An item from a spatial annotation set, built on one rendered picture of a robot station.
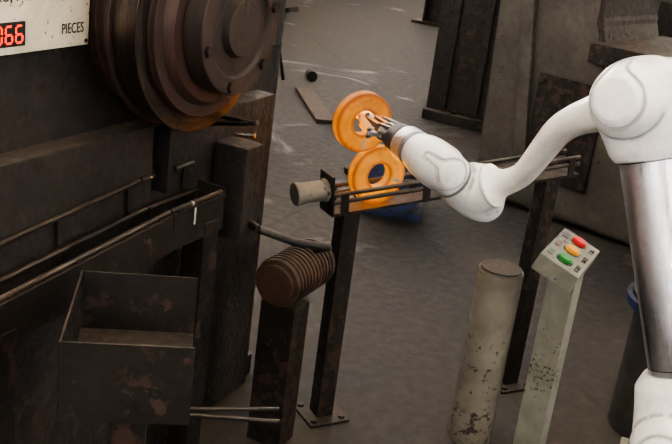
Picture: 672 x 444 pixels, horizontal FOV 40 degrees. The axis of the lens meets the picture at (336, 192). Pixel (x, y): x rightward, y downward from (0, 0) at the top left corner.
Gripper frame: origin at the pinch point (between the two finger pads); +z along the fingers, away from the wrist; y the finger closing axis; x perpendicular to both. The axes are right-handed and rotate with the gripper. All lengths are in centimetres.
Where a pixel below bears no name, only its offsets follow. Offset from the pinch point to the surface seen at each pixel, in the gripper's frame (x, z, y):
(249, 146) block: -6.8, -1.8, -31.2
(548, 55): -18, 135, 177
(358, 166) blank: -13.0, -2.2, -0.5
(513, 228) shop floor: -94, 111, 158
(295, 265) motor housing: -34.0, -13.0, -20.5
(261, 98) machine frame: -1.0, 17.2, -20.8
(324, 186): -17.9, -2.7, -9.8
